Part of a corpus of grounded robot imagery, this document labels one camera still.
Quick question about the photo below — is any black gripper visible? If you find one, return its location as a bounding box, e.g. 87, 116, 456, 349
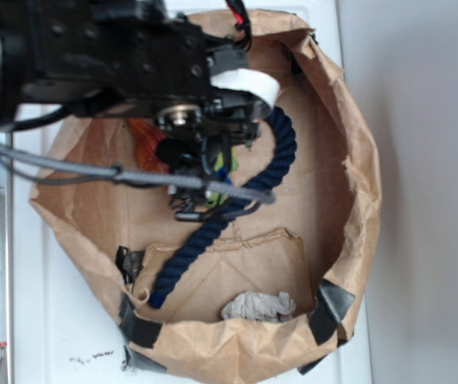
154, 35, 264, 223

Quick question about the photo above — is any green plush bird toy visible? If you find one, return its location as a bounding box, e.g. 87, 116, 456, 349
205, 150, 241, 207

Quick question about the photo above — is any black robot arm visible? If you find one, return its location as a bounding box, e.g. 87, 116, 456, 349
0, 1, 273, 222

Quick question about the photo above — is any brown paper bag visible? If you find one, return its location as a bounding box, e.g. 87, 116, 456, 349
30, 10, 382, 383

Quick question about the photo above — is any crumpled grey cloth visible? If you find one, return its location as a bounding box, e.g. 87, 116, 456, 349
221, 291, 297, 323

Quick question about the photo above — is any white plastic tray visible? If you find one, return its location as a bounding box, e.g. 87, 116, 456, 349
11, 1, 372, 383

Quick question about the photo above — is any grey braided cable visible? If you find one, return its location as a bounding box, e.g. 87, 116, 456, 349
0, 128, 277, 205

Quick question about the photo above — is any dark blue twisted rope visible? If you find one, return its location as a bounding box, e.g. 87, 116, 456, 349
149, 106, 297, 310

